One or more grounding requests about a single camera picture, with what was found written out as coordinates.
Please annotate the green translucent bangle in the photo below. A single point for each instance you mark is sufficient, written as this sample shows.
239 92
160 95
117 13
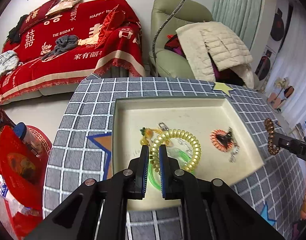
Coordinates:
154 174

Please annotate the orange black scrunchie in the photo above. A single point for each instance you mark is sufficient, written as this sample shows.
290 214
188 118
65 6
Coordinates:
223 140

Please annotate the yellow-green felt star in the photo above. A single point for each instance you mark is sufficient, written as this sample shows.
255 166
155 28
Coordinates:
222 87

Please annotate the orange felt star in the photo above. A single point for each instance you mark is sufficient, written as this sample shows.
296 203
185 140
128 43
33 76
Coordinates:
104 142

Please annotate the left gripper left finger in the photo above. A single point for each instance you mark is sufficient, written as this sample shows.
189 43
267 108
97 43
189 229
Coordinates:
139 166

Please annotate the red patterned sofa blanket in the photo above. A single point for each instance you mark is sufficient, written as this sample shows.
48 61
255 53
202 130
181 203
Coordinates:
109 42

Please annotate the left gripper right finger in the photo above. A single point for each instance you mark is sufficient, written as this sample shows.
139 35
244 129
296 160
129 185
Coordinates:
172 185

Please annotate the yellow charm keychain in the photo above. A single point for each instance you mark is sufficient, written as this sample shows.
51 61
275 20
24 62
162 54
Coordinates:
149 135

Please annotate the silver chain white bead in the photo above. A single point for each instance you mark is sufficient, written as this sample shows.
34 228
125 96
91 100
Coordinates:
234 151

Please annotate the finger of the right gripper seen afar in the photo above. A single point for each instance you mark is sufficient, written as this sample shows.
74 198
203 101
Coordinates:
294 146

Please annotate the red gift bag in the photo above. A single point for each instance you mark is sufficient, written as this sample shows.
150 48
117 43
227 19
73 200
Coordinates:
24 175

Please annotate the grey checkered tablecloth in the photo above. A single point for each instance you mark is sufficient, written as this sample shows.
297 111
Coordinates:
74 158

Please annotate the beige puffer jacket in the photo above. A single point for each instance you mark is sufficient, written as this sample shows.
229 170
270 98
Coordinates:
212 42

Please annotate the grey-green jewelry tray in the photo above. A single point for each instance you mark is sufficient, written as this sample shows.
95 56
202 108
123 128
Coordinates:
187 124

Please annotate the blue felt star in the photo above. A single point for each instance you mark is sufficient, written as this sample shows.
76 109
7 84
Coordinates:
265 215

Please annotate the green armchair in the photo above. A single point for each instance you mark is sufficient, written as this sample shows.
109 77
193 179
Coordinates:
167 56

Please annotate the grey crumpled cloth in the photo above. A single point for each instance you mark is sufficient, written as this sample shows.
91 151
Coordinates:
62 45

